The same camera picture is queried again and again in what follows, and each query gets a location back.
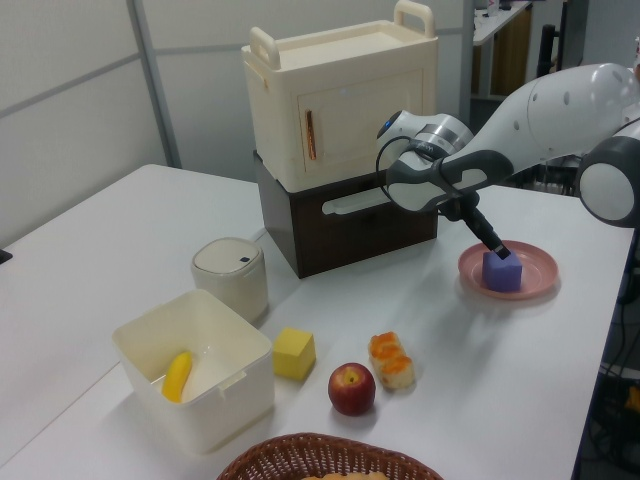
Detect yellow toy banana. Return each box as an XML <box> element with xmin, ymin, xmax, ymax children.
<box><xmin>160</xmin><ymin>351</ymin><xmax>195</xmax><ymax>404</ymax></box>

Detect dark brown drawer box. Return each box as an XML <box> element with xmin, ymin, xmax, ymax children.
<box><xmin>253</xmin><ymin>149</ymin><xmax>441</xmax><ymax>280</ymax></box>

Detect cream toy cabinet with handles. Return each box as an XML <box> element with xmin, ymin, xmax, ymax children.
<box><xmin>240</xmin><ymin>0</ymin><xmax>441</xmax><ymax>194</ymax></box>

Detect white drawer handle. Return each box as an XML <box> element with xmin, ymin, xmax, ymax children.
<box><xmin>322</xmin><ymin>188</ymin><xmax>401</xmax><ymax>219</ymax></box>

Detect pink plate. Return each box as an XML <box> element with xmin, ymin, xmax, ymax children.
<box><xmin>458</xmin><ymin>239</ymin><xmax>560</xmax><ymax>301</ymax></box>

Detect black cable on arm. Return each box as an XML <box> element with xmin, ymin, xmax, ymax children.
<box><xmin>374</xmin><ymin>134</ymin><xmax>481</xmax><ymax>221</ymax></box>

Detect brown wicker basket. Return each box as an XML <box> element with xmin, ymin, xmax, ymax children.
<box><xmin>215</xmin><ymin>432</ymin><xmax>446</xmax><ymax>480</ymax></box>

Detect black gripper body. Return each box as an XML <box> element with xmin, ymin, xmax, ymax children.
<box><xmin>435</xmin><ymin>191</ymin><xmax>484</xmax><ymax>226</ymax></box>

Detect wooden background desk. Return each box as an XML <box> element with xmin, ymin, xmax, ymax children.
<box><xmin>472</xmin><ymin>0</ymin><xmax>534</xmax><ymax>96</ymax></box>

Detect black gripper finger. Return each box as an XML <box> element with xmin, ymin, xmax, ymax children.
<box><xmin>465</xmin><ymin>209</ymin><xmax>512</xmax><ymax>261</ymax></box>

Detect red toy apple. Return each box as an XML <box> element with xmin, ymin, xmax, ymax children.
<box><xmin>327</xmin><ymin>362</ymin><xmax>377</xmax><ymax>417</ymax></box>

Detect orange cabinet door handle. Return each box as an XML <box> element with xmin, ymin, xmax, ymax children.
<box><xmin>303</xmin><ymin>109</ymin><xmax>321</xmax><ymax>162</ymax></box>

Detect white plastic bin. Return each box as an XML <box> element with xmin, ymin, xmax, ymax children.
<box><xmin>111</xmin><ymin>288</ymin><xmax>276</xmax><ymax>456</ymax></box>

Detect purple foam cube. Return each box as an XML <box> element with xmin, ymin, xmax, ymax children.
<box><xmin>481</xmin><ymin>248</ymin><xmax>524</xmax><ymax>294</ymax></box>

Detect toy bread with orange topping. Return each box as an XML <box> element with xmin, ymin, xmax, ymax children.
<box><xmin>368</xmin><ymin>330</ymin><xmax>417</xmax><ymax>390</ymax></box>

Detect small cream trash can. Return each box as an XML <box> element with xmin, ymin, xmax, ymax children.
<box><xmin>190</xmin><ymin>236</ymin><xmax>270</xmax><ymax>324</ymax></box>

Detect yellow foam cube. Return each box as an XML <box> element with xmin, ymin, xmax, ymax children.
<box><xmin>272</xmin><ymin>327</ymin><xmax>317</xmax><ymax>382</ymax></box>

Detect black background stand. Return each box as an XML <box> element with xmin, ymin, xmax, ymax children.
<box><xmin>538</xmin><ymin>23</ymin><xmax>562</xmax><ymax>76</ymax></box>

